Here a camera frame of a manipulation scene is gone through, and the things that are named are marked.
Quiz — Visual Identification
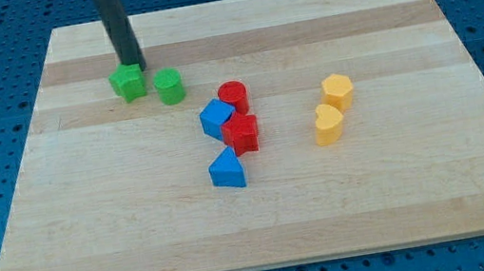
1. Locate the yellow hexagon block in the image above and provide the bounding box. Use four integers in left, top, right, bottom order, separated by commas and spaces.
320, 73, 354, 112

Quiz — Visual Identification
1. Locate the light wooden board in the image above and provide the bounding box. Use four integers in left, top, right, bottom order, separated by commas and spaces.
0, 0, 484, 271

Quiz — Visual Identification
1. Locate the blue cube block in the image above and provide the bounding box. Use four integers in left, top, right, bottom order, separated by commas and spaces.
199, 98, 235, 141

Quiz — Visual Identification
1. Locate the green star block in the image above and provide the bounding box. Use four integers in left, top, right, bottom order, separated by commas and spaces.
108, 64, 147, 103

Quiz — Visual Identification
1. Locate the blue triangle block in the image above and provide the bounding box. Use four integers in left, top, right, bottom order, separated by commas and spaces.
208, 146, 246, 188

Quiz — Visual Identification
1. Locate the red star block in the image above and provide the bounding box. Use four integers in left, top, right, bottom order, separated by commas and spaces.
221, 112, 260, 156

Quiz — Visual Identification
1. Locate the green cylinder block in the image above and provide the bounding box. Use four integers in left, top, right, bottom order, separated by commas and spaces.
153, 68, 186, 106

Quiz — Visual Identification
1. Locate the yellow heart block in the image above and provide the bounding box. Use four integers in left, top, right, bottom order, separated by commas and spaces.
314, 104, 344, 146

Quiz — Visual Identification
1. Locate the red cylinder block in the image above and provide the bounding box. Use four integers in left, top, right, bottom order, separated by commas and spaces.
217, 80, 250, 114

